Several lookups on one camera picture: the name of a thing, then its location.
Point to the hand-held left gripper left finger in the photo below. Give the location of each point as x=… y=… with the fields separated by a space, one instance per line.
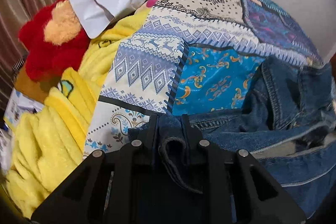
x=153 y=129

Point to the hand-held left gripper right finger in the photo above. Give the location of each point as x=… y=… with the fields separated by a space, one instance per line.
x=187 y=129

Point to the blue denim jacket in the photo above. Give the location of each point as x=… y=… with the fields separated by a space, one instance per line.
x=275 y=108

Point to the patchwork bedspread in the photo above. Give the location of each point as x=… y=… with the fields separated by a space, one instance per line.
x=147 y=64

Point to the yellow fleece blanket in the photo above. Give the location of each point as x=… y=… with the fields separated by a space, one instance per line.
x=52 y=140

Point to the printed white box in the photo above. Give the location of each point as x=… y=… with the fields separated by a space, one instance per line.
x=21 y=111

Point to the red plush toy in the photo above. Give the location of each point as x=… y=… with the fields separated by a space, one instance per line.
x=39 y=56

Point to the striped brown curtain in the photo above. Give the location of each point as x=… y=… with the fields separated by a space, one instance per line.
x=15 y=3

